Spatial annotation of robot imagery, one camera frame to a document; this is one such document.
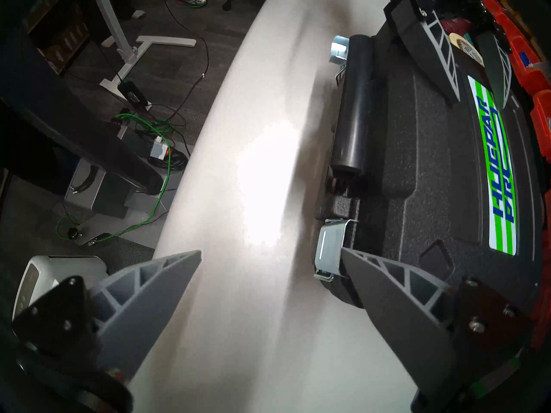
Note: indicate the grey plug box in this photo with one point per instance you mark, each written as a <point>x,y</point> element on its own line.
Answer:
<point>158,149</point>

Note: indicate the black power adapter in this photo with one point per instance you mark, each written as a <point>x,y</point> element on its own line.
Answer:
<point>131,94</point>

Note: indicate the dark desk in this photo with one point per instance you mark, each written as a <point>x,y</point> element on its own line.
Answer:
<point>86,145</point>

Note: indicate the black plastic tool box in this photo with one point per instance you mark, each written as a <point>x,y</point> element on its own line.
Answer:
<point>430,167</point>

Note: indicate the red bench bin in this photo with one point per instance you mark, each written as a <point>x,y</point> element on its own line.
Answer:
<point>531,72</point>
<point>499,12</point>
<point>542,124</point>

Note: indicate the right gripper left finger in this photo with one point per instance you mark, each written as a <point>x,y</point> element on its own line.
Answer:
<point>137,313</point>

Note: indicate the white robot housing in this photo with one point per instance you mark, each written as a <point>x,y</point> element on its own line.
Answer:
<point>47,274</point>

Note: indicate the white desk leg frame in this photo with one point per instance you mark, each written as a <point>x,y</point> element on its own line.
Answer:
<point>165,41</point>

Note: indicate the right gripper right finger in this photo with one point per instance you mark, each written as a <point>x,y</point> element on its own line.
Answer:
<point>400,322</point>

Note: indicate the beige masking tape roll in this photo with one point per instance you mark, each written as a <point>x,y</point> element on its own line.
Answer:
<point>467,50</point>

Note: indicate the grey metal pedestal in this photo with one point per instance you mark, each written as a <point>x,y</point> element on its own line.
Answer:
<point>86,188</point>

